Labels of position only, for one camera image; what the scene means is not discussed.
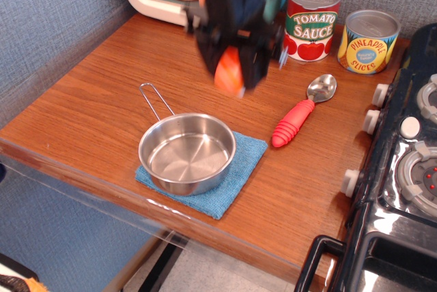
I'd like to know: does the small steel saucepan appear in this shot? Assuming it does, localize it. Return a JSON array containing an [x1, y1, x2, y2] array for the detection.
[[138, 83, 237, 196]]

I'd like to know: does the pineapple slices can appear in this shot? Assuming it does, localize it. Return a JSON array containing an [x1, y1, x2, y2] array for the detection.
[[337, 10, 401, 74]]

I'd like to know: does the orange fuzzy object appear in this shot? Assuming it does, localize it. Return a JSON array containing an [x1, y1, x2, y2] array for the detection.
[[1, 274, 48, 292]]

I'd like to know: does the orange salmon sushi toy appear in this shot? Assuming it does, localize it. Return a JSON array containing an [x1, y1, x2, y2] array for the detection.
[[214, 46, 245, 98]]

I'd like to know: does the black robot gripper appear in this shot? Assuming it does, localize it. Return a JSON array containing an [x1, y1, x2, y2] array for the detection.
[[184, 0, 282, 89]]

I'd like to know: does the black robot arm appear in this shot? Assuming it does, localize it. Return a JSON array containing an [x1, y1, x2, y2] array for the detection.
[[185, 0, 287, 97]]

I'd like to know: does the blue folded cloth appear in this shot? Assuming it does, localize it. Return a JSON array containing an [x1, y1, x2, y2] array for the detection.
[[135, 132, 268, 220]]

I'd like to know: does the tomato sauce can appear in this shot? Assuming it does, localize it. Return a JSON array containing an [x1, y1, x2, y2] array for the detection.
[[283, 0, 341, 62]]

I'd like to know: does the black toy stove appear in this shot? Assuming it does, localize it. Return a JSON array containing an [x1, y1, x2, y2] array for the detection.
[[295, 23, 436, 291]]

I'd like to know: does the red handled metal spoon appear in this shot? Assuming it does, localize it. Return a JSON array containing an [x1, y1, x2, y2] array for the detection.
[[271, 74, 337, 147]]

